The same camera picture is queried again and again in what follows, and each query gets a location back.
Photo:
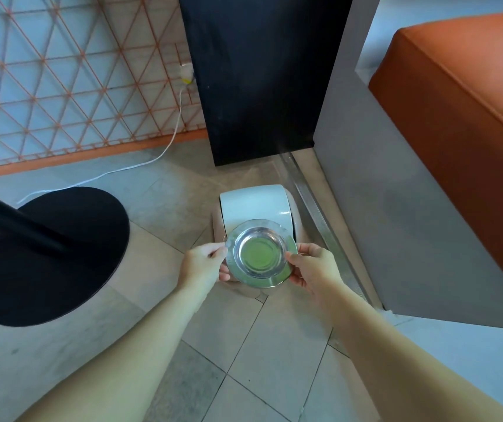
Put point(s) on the person's left hand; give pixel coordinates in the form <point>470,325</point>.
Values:
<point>199,263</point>

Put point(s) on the person's right hand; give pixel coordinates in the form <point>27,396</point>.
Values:
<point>317,270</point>

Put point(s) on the person's right thumb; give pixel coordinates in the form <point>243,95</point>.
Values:
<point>293,257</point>

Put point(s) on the person's left thumb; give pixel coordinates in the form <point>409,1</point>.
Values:
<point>216,250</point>

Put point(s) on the round steel bowl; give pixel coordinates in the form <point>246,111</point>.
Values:
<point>260,252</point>

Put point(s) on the person's left forearm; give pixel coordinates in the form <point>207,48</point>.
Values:
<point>119,360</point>

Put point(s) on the person's right forearm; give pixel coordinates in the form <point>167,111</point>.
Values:
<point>409,360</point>

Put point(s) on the white pet feeder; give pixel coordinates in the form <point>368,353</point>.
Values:
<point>256,206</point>

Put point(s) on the grey sofa base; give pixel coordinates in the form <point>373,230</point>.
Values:
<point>392,193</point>

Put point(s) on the black round stand base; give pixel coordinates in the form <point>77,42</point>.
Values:
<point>49,259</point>

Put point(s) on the white plug adapter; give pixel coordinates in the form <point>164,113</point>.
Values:
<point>186,73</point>

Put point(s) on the black cabinet panel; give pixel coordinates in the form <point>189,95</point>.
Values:
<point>260,74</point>

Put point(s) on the black stand pole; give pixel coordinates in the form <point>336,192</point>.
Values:
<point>10,224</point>

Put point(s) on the orange leather sofa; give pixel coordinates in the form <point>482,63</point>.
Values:
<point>462,127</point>

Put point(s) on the metal floor rail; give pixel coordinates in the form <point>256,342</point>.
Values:
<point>321,215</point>

